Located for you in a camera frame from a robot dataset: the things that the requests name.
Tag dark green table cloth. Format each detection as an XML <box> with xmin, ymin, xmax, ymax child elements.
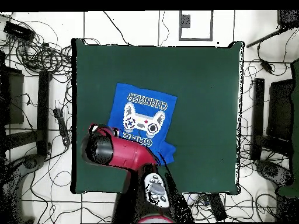
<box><xmin>71</xmin><ymin>38</ymin><xmax>245</xmax><ymax>195</ymax></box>

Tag black cable adapter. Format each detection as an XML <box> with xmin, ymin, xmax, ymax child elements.
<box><xmin>260</xmin><ymin>59</ymin><xmax>274</xmax><ymax>73</ymax></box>

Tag small dark box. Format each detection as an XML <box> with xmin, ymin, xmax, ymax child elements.
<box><xmin>180</xmin><ymin>14</ymin><xmax>191</xmax><ymax>29</ymax></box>

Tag long black cable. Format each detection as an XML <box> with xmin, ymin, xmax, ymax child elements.
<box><xmin>102</xmin><ymin>10</ymin><xmax>133</xmax><ymax>47</ymax></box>

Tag black speckled block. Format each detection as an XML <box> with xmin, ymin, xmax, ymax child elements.
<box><xmin>277</xmin><ymin>9</ymin><xmax>299</xmax><ymax>30</ymax></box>

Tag grey square frame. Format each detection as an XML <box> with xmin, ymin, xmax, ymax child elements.
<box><xmin>178</xmin><ymin>10</ymin><xmax>214</xmax><ymax>42</ymax></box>

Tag tangled black cable coil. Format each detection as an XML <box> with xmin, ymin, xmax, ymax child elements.
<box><xmin>13</xmin><ymin>40</ymin><xmax>73</xmax><ymax>78</ymax></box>

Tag black upright bar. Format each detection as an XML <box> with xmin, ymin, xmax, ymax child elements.
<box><xmin>251</xmin><ymin>78</ymin><xmax>265</xmax><ymax>162</ymax></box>
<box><xmin>36</xmin><ymin>71</ymin><xmax>51</xmax><ymax>156</ymax></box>

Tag black stand leg with caster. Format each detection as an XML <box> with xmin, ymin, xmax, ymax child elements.
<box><xmin>255</xmin><ymin>159</ymin><xmax>294</xmax><ymax>187</ymax></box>
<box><xmin>0</xmin><ymin>153</ymin><xmax>45</xmax><ymax>223</ymax></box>

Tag blue printed t-shirt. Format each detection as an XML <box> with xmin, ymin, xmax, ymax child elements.
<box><xmin>106</xmin><ymin>82</ymin><xmax>178</xmax><ymax>166</ymax></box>

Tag dark flat panel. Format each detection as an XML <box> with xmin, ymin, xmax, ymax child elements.
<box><xmin>266</xmin><ymin>79</ymin><xmax>294</xmax><ymax>141</ymax></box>
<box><xmin>0</xmin><ymin>65</ymin><xmax>25</xmax><ymax>125</ymax></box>

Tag black rod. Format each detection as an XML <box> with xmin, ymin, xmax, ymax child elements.
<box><xmin>246</xmin><ymin>26</ymin><xmax>284</xmax><ymax>48</ymax></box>

